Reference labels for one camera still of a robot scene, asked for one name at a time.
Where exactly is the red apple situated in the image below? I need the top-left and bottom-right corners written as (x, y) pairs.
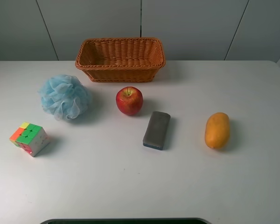
top-left (116, 86), bottom-right (143, 116)

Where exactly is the brown wicker basket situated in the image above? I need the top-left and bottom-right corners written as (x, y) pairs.
top-left (75, 37), bottom-right (166, 83)

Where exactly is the yellow mango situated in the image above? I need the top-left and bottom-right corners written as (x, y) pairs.
top-left (204, 112), bottom-right (230, 149)

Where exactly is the grey blue board eraser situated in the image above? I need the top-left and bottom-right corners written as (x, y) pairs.
top-left (142, 111), bottom-right (171, 150)

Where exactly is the blue mesh bath sponge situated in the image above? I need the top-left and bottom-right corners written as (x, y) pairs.
top-left (38, 75), bottom-right (92, 120)

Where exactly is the colourful puzzle cube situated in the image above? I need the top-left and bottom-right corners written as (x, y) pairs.
top-left (9, 122), bottom-right (50, 157)

